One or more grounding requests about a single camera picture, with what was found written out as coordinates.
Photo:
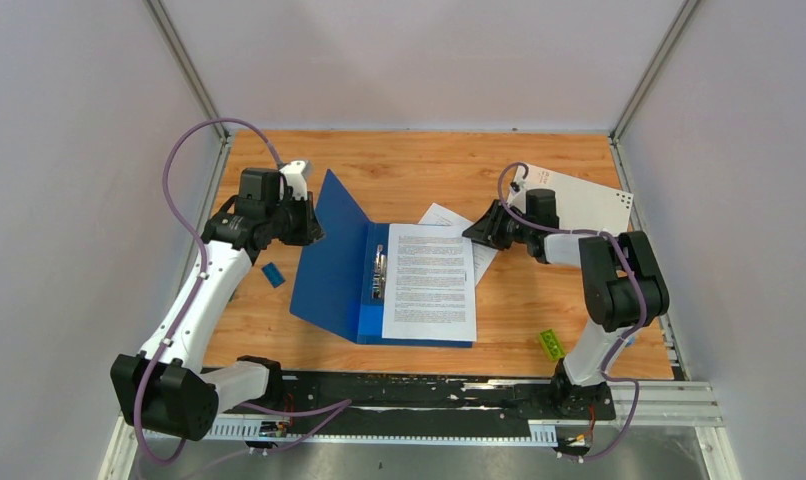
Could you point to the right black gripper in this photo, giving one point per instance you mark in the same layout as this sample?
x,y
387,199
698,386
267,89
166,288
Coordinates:
x,y
487,229

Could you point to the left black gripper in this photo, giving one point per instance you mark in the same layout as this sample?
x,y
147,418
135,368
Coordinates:
x,y
313,230

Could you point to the blue file folder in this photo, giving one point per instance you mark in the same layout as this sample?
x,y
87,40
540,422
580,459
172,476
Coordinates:
x,y
340,281

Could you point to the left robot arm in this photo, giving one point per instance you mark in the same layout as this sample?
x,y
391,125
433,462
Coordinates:
x,y
163,388

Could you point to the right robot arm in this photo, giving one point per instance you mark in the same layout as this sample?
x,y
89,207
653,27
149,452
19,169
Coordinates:
x,y
623,286

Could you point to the blue toy brick plate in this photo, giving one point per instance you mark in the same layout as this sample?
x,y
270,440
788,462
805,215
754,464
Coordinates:
x,y
273,275

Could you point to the beige card sheet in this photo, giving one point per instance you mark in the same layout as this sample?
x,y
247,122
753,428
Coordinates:
x,y
580,204

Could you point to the green toy brick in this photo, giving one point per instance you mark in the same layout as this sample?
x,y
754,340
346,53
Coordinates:
x,y
551,345

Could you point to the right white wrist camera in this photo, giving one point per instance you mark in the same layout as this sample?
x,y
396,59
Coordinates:
x,y
517,185

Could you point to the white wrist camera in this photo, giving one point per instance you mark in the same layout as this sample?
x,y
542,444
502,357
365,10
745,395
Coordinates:
x,y
517,185
295,175

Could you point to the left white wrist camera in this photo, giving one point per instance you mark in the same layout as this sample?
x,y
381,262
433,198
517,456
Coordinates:
x,y
295,175

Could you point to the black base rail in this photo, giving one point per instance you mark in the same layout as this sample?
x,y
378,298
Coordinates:
x,y
427,409

